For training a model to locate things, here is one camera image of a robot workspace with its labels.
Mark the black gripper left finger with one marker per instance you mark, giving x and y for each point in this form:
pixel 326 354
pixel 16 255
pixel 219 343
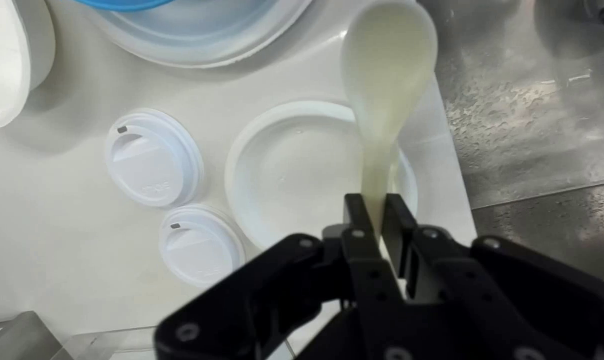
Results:
pixel 282 300

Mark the white tub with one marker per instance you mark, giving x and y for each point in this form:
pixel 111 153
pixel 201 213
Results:
pixel 5 60

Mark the stainless steel sink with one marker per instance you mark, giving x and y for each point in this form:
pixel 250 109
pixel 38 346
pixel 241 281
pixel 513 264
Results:
pixel 534 133

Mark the white plate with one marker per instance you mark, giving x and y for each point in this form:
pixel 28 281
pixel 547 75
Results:
pixel 295 173

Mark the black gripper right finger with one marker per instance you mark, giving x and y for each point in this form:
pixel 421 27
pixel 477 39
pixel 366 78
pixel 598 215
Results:
pixel 502 300

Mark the blue bowl with colourful beads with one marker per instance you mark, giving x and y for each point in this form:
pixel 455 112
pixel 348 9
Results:
pixel 202 32

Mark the white plastic spoon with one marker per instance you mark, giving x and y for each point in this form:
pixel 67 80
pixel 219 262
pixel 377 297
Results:
pixel 388 66

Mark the small white cup lid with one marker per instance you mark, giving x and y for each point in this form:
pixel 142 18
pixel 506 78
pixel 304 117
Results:
pixel 198 246

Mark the large white cup lid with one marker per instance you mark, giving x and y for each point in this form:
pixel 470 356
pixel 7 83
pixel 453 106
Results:
pixel 152 161

